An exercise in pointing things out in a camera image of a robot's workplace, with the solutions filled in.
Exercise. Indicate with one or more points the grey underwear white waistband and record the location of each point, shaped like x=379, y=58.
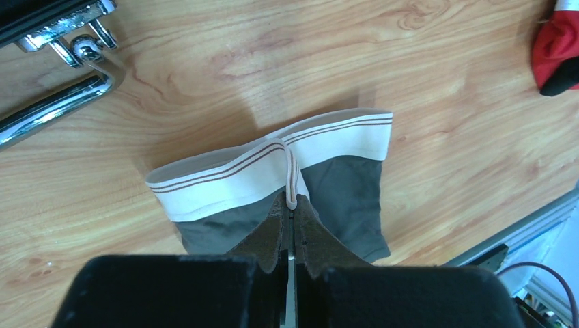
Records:
x=334, y=160

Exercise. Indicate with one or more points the black underwear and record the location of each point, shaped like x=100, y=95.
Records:
x=562, y=79

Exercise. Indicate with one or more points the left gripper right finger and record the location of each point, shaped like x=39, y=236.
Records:
x=336, y=288

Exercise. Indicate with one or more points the red underwear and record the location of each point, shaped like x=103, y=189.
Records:
x=556, y=41

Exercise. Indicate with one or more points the black poker chip case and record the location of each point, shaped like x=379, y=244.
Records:
x=56, y=57

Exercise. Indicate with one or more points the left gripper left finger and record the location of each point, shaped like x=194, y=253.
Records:
x=246, y=287

